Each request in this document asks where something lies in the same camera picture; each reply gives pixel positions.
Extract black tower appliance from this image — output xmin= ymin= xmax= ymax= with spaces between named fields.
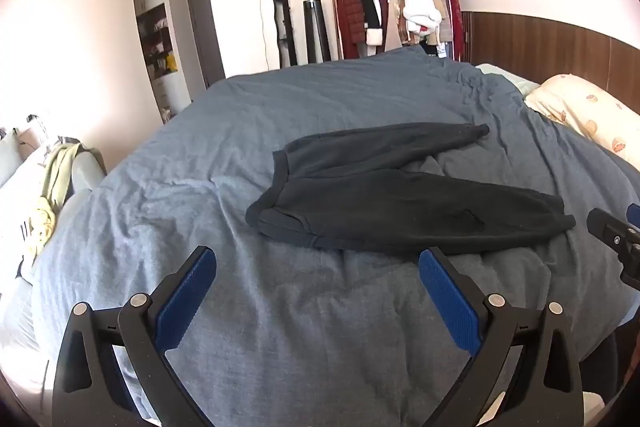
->
xmin=302 ymin=0 xmax=332 ymax=64

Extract cream printed pillow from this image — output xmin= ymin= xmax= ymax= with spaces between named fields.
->
xmin=522 ymin=74 xmax=640 ymax=168

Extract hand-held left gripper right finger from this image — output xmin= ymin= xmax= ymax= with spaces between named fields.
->
xmin=418 ymin=247 xmax=586 ymax=427

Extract grey chair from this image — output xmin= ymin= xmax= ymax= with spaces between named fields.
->
xmin=70 ymin=147 xmax=108 ymax=195

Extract blue duvet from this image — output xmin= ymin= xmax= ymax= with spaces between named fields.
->
xmin=30 ymin=46 xmax=640 ymax=427

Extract dark door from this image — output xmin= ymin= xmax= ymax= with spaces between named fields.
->
xmin=185 ymin=0 xmax=226 ymax=90

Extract pale bed sheet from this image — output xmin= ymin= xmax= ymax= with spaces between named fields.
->
xmin=475 ymin=63 xmax=542 ymax=96

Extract dark grey pants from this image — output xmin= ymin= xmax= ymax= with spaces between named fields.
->
xmin=245 ymin=122 xmax=577 ymax=255

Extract arched wall shelf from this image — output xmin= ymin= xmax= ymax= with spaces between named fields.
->
xmin=132 ymin=0 xmax=193 ymax=122

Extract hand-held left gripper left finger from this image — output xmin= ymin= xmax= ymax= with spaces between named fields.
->
xmin=51 ymin=246 xmax=218 ymax=427

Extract yellow-green garment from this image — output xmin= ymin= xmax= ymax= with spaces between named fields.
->
xmin=27 ymin=142 xmax=83 ymax=258

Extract wavy black-framed mirror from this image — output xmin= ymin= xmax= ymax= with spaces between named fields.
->
xmin=256 ymin=0 xmax=282 ymax=70

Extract wooden headboard panel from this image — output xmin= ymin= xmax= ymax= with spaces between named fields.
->
xmin=460 ymin=11 xmax=640 ymax=96

